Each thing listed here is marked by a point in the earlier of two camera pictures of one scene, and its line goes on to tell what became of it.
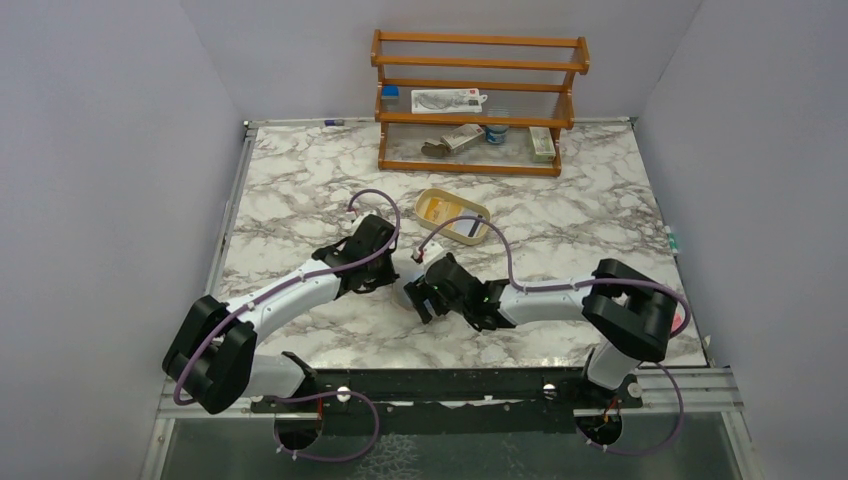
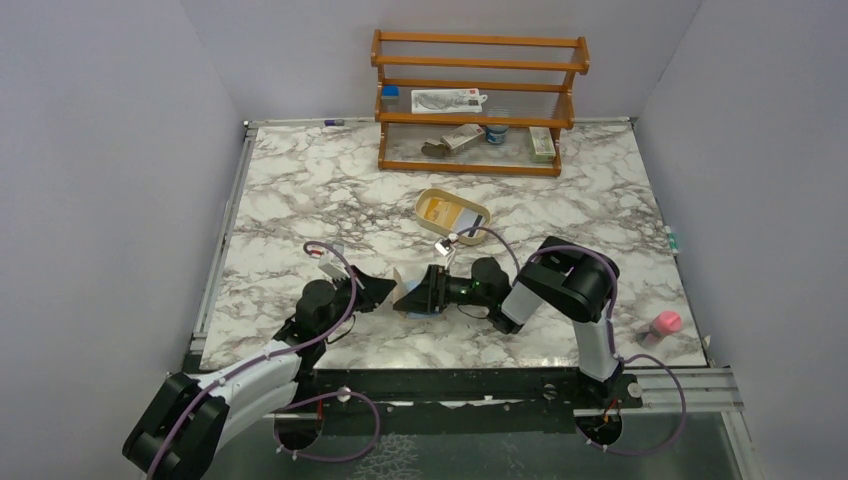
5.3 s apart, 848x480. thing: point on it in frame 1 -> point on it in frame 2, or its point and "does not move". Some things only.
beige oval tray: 433,206 does not move
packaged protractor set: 463,100 does not move
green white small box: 543,149 does not move
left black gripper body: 381,271 -> 345,293
